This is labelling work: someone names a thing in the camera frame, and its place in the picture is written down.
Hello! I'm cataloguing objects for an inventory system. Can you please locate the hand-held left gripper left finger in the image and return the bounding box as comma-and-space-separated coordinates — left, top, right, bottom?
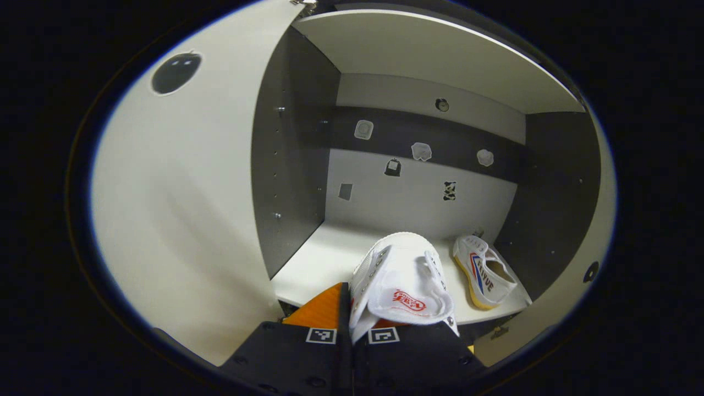
220, 282, 353, 396

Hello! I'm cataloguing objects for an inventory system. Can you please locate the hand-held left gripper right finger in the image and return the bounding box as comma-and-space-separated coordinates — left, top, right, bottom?
352, 319, 487, 396

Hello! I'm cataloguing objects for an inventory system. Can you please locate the white canvas shoe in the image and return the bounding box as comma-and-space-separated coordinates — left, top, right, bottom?
348, 232, 460, 344
452, 235, 519, 310

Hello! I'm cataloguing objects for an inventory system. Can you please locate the white shoe cabinet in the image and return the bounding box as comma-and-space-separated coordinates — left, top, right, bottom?
91, 0, 617, 368

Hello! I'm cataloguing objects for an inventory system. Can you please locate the white cabinet door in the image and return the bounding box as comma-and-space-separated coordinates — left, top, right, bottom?
473, 126, 617, 368
91, 0, 306, 366

